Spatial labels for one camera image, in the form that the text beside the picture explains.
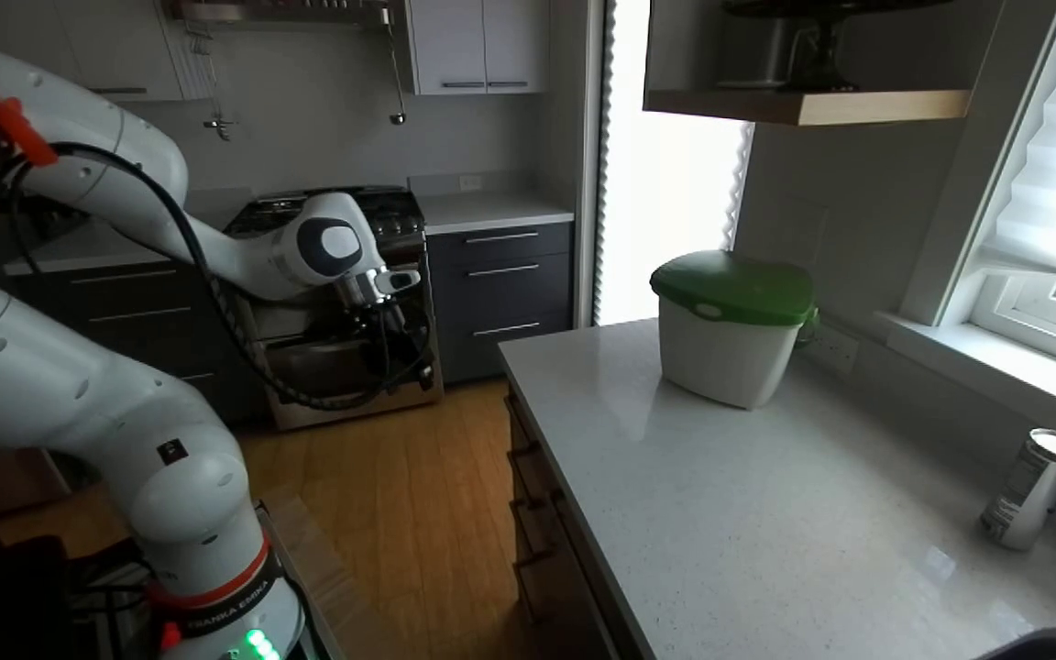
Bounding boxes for dark wide base cabinet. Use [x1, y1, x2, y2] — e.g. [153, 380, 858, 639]
[0, 259, 269, 432]

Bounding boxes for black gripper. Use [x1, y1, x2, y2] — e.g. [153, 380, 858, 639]
[347, 291, 427, 371]

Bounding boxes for wooden wall shelf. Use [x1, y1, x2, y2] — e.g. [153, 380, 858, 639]
[640, 0, 980, 128]

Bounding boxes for white bin with green lid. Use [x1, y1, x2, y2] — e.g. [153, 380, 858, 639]
[650, 248, 820, 413]

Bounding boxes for black object on shelf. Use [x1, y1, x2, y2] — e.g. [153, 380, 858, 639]
[722, 0, 961, 94]

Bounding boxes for metal range hood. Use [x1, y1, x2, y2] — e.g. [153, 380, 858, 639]
[160, 0, 395, 30]

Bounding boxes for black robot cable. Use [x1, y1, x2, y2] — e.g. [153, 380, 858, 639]
[0, 144, 441, 413]

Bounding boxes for wooden island base cabinet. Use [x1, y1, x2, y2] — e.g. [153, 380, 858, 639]
[506, 462, 632, 660]

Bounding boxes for black robot mounting stand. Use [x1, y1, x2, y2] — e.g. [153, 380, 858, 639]
[0, 536, 337, 660]

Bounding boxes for silver metal cylinder can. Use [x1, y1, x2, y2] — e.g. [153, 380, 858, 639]
[980, 426, 1056, 553]

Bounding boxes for white window frame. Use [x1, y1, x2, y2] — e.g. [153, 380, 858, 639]
[897, 0, 1056, 380]

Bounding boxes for white narrow wall cabinet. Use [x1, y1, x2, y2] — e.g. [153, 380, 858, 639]
[398, 0, 549, 100]

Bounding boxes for white wide wall cabinet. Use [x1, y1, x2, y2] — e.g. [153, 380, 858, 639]
[0, 0, 221, 107]

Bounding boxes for hanging metal utensil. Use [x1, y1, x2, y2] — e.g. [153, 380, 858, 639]
[384, 3, 411, 128]

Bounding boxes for dark rounded object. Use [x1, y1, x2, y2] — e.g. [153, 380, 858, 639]
[980, 622, 1056, 660]

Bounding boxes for dark three-drawer base cabinet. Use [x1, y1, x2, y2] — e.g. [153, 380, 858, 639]
[427, 219, 578, 388]

